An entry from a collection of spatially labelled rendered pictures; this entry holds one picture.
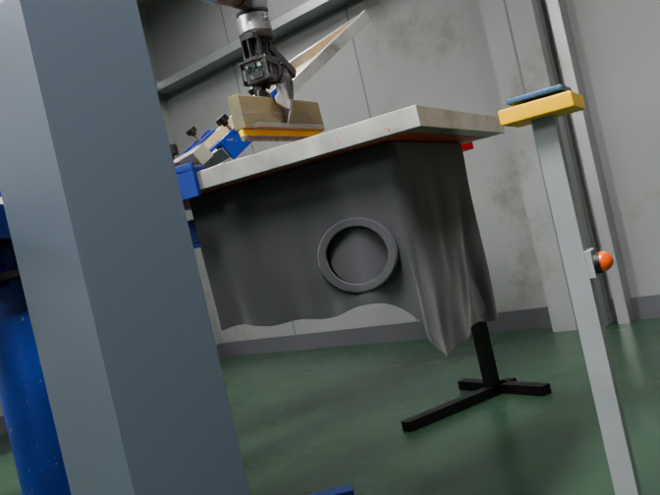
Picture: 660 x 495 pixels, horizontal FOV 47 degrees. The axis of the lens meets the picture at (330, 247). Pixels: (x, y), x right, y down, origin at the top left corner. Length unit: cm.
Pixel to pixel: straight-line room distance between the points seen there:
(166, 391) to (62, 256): 23
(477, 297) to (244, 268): 55
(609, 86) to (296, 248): 302
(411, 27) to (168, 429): 412
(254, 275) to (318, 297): 15
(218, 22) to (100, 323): 530
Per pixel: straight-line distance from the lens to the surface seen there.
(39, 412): 234
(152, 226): 108
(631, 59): 429
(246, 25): 177
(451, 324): 156
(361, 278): 146
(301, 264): 152
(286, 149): 143
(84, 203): 103
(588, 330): 143
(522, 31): 437
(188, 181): 154
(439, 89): 481
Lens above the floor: 80
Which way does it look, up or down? 1 degrees down
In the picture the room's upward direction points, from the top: 13 degrees counter-clockwise
